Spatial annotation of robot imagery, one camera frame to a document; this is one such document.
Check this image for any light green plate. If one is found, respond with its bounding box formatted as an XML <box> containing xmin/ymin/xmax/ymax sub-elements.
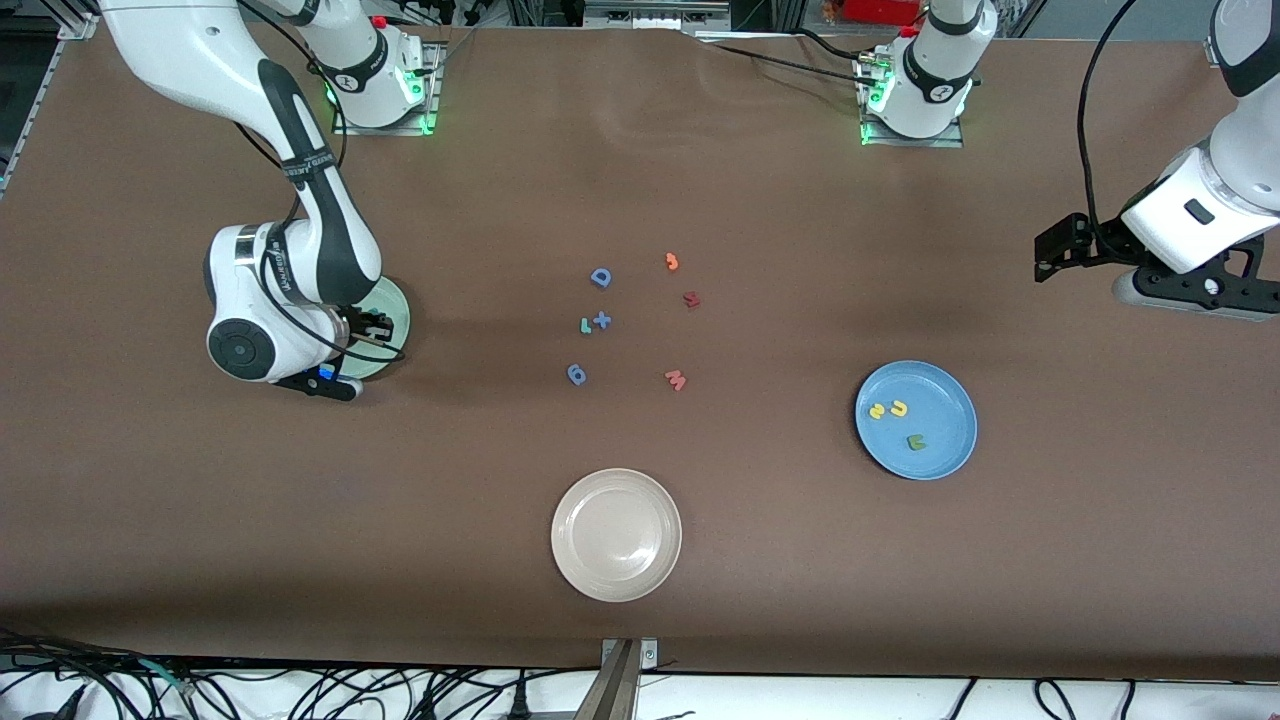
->
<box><xmin>345</xmin><ymin>277</ymin><xmax>412</xmax><ymax>381</ymax></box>

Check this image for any aluminium frame profile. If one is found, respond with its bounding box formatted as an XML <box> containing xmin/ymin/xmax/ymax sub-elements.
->
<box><xmin>583</xmin><ymin>0</ymin><xmax>733</xmax><ymax>33</ymax></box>

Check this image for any metal bracket post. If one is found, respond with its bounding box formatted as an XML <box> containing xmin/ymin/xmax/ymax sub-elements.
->
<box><xmin>573</xmin><ymin>638</ymin><xmax>659</xmax><ymax>720</ymax></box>

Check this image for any blue plate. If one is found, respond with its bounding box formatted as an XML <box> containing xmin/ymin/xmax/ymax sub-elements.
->
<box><xmin>855</xmin><ymin>360</ymin><xmax>978</xmax><ymax>481</ymax></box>

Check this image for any black cable on table cover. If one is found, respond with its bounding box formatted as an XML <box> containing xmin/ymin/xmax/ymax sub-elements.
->
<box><xmin>690</xmin><ymin>28</ymin><xmax>891</xmax><ymax>91</ymax></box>

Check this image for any teal cable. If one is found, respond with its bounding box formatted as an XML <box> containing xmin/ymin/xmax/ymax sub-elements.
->
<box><xmin>138</xmin><ymin>658</ymin><xmax>193</xmax><ymax>698</ymax></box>

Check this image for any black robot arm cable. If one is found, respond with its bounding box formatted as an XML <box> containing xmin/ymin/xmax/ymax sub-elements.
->
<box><xmin>1078</xmin><ymin>0</ymin><xmax>1141</xmax><ymax>241</ymax></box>
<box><xmin>235</xmin><ymin>0</ymin><xmax>406</xmax><ymax>361</ymax></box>

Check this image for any red background object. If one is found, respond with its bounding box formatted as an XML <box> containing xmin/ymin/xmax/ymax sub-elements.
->
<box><xmin>843</xmin><ymin>0</ymin><xmax>923</xmax><ymax>27</ymax></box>

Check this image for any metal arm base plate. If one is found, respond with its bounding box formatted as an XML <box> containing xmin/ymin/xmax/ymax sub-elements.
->
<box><xmin>860</xmin><ymin>55</ymin><xmax>966</xmax><ymax>149</ymax></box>
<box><xmin>333</xmin><ymin>40</ymin><xmax>443</xmax><ymax>136</ymax></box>

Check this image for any beige plate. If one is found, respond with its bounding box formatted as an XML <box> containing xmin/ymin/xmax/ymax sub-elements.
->
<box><xmin>551</xmin><ymin>468</ymin><xmax>683</xmax><ymax>603</ymax></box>

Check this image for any brown table cover sheet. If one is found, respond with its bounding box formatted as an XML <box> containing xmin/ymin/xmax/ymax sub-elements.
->
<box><xmin>0</xmin><ymin>18</ymin><xmax>1280</xmax><ymax>683</ymax></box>

